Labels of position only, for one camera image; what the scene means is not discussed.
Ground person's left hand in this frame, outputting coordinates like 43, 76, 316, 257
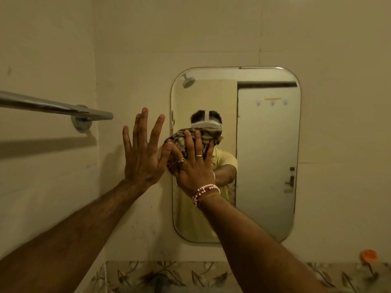
122, 107, 173, 190

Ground person's right hand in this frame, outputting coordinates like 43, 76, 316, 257
171, 129, 217, 199

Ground checkered cleaning cloth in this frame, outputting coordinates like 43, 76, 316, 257
163, 127, 224, 174

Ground wall mirror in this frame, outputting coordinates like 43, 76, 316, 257
170, 66, 302, 244

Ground person's right forearm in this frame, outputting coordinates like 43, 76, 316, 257
198, 193, 327, 293

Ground person's left forearm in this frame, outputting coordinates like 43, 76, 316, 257
0, 179, 144, 293

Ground chrome towel bar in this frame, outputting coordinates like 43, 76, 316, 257
0, 90, 114, 133

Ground red and white bead bracelets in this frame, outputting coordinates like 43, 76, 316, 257
191, 184, 221, 207

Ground orange plastic wall holder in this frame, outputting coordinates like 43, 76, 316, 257
360, 249, 379, 265

